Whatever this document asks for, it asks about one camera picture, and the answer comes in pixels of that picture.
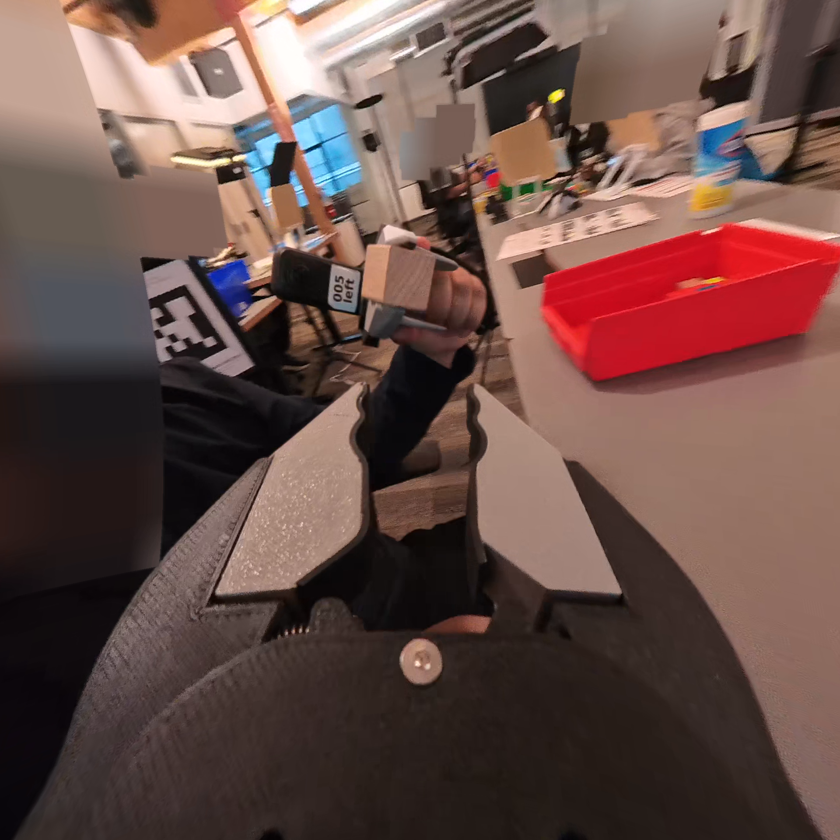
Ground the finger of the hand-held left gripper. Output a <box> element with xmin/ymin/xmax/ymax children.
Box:
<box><xmin>375</xmin><ymin>224</ymin><xmax>460</xmax><ymax>271</ymax></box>
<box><xmin>364</xmin><ymin>298</ymin><xmax>450</xmax><ymax>342</ymax></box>

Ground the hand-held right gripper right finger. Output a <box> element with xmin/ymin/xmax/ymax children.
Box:
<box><xmin>464</xmin><ymin>383</ymin><xmax>623</xmax><ymax>599</ymax></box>

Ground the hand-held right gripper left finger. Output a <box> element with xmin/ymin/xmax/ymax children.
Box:
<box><xmin>213</xmin><ymin>382</ymin><xmax>377</xmax><ymax>602</ymax></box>

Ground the natural wooden cube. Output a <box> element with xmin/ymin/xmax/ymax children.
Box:
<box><xmin>363</xmin><ymin>243</ymin><xmax>439</xmax><ymax>311</ymax></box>

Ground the red plastic bin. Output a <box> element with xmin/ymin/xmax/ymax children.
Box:
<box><xmin>541</xmin><ymin>223</ymin><xmax>840</xmax><ymax>383</ymax></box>

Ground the person's left hand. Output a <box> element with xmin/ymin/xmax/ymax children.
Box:
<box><xmin>392</xmin><ymin>236</ymin><xmax>490</xmax><ymax>368</ymax></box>

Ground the blue plastic bin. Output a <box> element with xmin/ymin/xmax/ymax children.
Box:
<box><xmin>206</xmin><ymin>259</ymin><xmax>256</xmax><ymax>316</ymax></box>

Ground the small wooden board on stand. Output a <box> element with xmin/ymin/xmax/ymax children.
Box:
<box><xmin>270</xmin><ymin>184</ymin><xmax>304</xmax><ymax>227</ymax></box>

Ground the black and white tag board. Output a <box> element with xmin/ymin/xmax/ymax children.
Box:
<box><xmin>141</xmin><ymin>257</ymin><xmax>257</xmax><ymax>378</ymax></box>

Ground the LED panel light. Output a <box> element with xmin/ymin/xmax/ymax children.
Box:
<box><xmin>171</xmin><ymin>147</ymin><xmax>247</xmax><ymax>166</ymax></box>

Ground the printed paper sheet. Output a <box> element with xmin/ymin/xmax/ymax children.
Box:
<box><xmin>495</xmin><ymin>202</ymin><xmax>659</xmax><ymax>262</ymax></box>
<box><xmin>584</xmin><ymin>174</ymin><xmax>697</xmax><ymax>201</ymax></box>

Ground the black monitor screen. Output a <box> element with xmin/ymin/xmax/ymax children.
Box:
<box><xmin>482</xmin><ymin>62</ymin><xmax>581</xmax><ymax>135</ymax></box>

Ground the black studio softbox light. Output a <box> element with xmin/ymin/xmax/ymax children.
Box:
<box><xmin>453</xmin><ymin>23</ymin><xmax>552</xmax><ymax>86</ymax></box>

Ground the disinfecting wipes canister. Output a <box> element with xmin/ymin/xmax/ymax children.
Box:
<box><xmin>688</xmin><ymin>101</ymin><xmax>752</xmax><ymax>219</ymax></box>

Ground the black table cable hatch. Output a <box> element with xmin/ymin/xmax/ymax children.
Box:
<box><xmin>511</xmin><ymin>252</ymin><xmax>559</xmax><ymax>290</ymax></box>

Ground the wooden support post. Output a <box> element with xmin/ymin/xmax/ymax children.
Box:
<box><xmin>230</xmin><ymin>10</ymin><xmax>342</xmax><ymax>257</ymax></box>

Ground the black wall speaker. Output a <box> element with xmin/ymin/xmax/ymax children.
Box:
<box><xmin>190</xmin><ymin>47</ymin><xmax>242</xmax><ymax>98</ymax></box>

